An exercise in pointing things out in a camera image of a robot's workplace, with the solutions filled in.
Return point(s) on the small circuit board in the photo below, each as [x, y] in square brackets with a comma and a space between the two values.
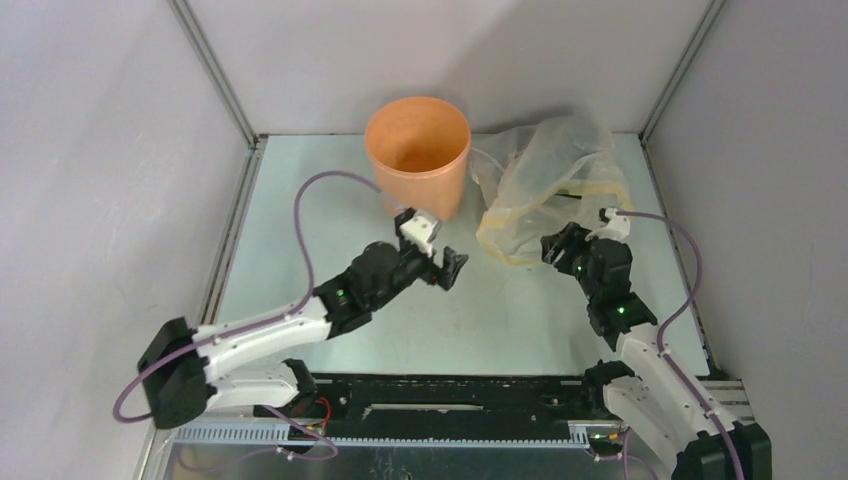
[607, 438]
[309, 434]

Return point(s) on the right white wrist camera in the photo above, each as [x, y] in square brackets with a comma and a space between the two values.
[615, 226]

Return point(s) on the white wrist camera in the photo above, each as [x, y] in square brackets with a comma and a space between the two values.
[417, 229]
[615, 226]

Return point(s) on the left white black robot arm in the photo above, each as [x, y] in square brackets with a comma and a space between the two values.
[188, 371]

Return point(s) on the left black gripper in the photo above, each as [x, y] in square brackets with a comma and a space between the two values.
[446, 274]

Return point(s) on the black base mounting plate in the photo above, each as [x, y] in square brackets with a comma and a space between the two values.
[450, 404]

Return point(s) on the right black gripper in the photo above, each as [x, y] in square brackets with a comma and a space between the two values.
[573, 250]

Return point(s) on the right aluminium corner post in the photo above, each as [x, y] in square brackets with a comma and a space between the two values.
[703, 28]

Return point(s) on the left small circuit board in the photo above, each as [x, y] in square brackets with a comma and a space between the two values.
[309, 434]

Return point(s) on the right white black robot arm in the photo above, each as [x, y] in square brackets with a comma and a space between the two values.
[684, 424]

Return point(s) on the aluminium frame rail front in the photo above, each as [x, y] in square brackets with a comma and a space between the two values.
[424, 437]

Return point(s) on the orange plastic trash bin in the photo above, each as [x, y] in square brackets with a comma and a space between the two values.
[418, 147]

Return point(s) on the aluminium corner post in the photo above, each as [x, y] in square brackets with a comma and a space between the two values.
[204, 50]
[703, 28]

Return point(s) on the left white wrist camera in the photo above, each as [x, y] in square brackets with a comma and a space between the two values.
[417, 229]

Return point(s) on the translucent yellowish plastic bag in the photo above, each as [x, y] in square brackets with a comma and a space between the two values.
[535, 179]

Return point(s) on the left aluminium corner post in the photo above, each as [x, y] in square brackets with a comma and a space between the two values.
[204, 50]

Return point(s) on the right small circuit board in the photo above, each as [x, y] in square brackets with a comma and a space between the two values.
[607, 438]

